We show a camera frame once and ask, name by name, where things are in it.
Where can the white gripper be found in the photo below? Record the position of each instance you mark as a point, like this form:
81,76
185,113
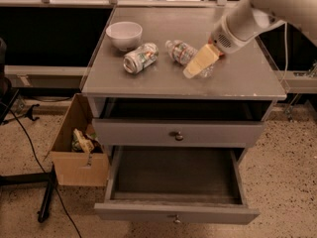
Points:
226,40

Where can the clear plastic water bottle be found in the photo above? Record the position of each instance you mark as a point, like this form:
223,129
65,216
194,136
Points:
183,53

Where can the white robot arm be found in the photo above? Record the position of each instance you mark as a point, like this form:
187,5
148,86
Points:
247,20

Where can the grey wooden drawer cabinet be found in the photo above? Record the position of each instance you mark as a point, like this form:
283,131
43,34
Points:
242,86

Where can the metal top drawer knob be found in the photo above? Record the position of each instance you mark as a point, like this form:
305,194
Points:
176,135

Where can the metal drawer knob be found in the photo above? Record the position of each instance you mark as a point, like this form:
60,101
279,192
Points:
175,218
176,135

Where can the grey closed top drawer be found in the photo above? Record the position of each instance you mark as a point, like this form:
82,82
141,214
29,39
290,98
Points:
218,134

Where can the grey open middle drawer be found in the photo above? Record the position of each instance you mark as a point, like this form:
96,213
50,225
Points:
200,185

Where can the metal middle drawer knob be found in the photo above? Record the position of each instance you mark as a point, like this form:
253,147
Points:
175,218

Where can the red apple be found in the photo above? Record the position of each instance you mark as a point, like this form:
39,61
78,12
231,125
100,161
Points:
210,41

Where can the crushed silver soda can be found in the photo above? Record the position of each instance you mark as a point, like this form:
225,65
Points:
140,58

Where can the white ceramic bowl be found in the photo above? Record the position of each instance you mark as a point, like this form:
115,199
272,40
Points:
124,36

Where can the crumpled snack wrappers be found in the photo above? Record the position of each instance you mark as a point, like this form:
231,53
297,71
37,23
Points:
84,143

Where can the brown cardboard box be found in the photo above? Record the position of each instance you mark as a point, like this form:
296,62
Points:
73,166

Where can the black floor stand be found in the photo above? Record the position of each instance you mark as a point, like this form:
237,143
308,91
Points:
48,179

